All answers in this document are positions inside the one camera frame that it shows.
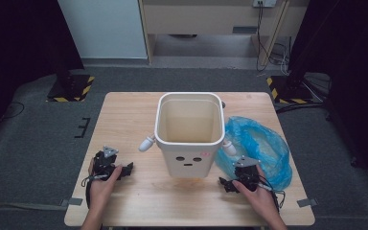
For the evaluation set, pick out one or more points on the blue plastic bag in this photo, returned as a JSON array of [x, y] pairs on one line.
[[268, 143]]

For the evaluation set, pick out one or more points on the person's right hand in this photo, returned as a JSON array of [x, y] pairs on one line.
[[262, 199]]

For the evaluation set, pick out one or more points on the black curtain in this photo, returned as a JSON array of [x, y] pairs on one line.
[[16, 48], [361, 64]]

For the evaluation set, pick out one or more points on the grey power outlet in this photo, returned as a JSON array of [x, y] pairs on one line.
[[265, 2]]

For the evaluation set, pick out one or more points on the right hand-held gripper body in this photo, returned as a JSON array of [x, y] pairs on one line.
[[247, 175]]

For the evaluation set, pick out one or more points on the white trash bin with face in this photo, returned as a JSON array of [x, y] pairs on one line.
[[172, 166]]

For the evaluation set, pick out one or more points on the person's left hand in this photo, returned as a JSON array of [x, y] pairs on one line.
[[100, 191]]

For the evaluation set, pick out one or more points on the white panel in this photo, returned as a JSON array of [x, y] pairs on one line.
[[105, 28]]

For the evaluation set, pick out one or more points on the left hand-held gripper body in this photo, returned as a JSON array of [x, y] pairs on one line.
[[105, 166]]

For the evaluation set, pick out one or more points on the grey tape piece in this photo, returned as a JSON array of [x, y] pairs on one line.
[[307, 202], [75, 201]]

